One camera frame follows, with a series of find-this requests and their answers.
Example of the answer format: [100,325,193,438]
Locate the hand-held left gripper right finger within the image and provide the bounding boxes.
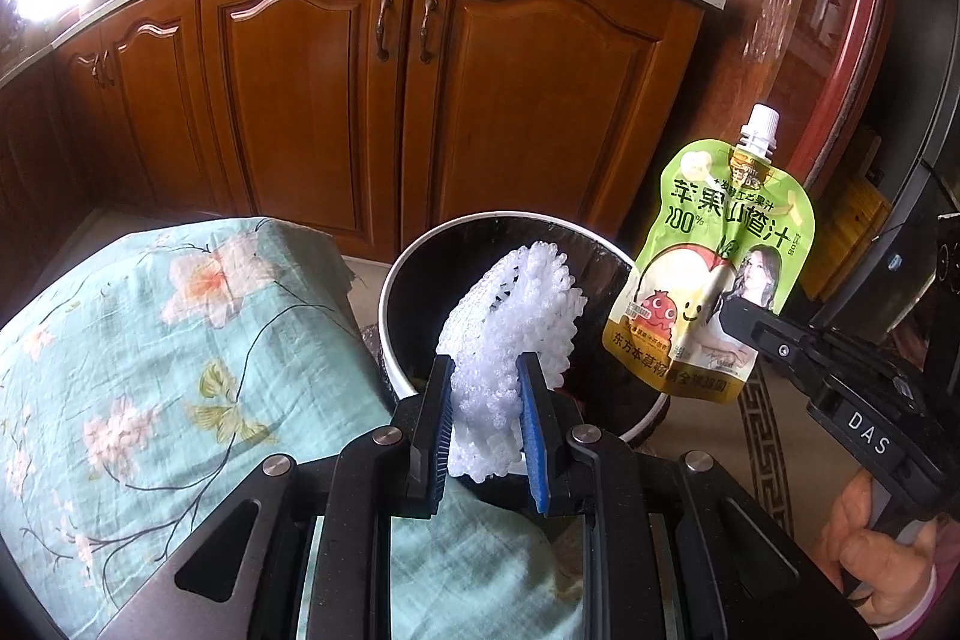
[517,351,878,640]

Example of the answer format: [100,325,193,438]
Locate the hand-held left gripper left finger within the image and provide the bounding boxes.
[97,351,458,640]

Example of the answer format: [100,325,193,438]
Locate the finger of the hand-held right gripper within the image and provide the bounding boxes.
[718,297,848,397]

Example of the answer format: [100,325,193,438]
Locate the white foam fruit net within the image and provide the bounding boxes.
[435,241,578,483]

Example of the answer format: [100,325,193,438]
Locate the green juice pouch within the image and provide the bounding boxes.
[602,104,816,402]

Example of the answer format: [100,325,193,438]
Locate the white bin with black bag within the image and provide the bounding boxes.
[377,216,672,513]

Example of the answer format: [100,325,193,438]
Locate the person's right forearm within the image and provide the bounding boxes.
[874,569,960,640]

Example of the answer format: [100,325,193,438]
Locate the person's right hand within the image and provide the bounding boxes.
[817,467,938,618]

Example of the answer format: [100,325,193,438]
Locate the yellow wooden crate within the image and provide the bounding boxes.
[806,126,893,304]

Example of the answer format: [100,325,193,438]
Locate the black appliance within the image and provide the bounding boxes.
[810,149,960,341]

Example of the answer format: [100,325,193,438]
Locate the floral light green tablecloth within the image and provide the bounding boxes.
[0,216,586,640]

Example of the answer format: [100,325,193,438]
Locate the wooden kitchen cabinets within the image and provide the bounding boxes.
[0,0,706,266]

